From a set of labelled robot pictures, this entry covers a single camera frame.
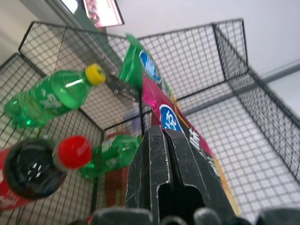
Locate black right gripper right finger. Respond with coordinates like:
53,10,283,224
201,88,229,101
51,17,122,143
164,128,238,225

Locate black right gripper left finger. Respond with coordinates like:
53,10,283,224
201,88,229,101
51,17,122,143
125,126,174,225

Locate magenta snack bag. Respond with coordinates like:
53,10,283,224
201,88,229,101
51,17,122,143
142,71,242,217

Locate green snack bag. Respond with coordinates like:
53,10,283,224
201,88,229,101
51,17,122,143
119,33,168,90

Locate cola bottle red cap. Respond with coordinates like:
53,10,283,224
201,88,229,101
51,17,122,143
0,135,92,210

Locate green soda bottle yellow cap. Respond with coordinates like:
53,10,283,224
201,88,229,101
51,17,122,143
3,63,106,129

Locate black wire mesh basket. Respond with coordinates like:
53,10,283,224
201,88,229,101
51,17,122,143
137,18,300,224
0,21,153,225

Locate black framed wall screen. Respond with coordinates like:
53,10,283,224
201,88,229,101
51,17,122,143
82,0,125,29

